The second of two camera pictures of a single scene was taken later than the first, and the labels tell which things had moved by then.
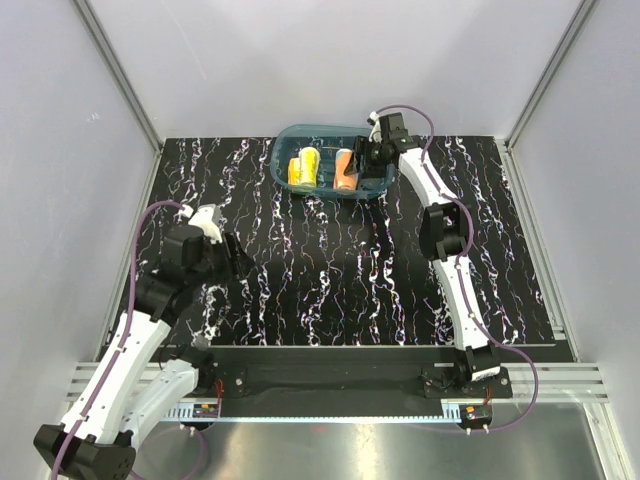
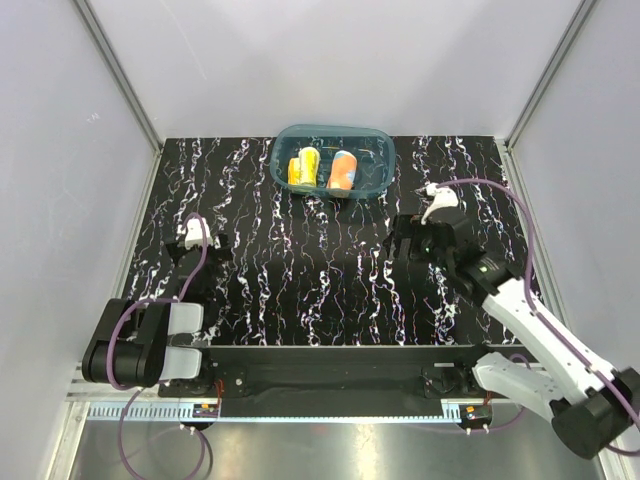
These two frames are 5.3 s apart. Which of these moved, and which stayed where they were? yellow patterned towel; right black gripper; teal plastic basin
Moved: right black gripper
Stayed: yellow patterned towel; teal plastic basin
